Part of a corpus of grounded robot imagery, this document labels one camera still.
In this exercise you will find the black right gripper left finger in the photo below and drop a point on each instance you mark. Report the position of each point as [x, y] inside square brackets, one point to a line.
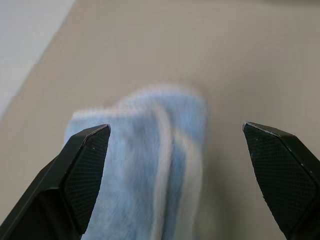
[57, 190]

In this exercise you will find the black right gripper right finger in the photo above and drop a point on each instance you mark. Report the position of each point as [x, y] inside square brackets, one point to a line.
[287, 180]

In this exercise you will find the light blue towel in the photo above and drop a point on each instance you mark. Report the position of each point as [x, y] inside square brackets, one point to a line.
[140, 162]

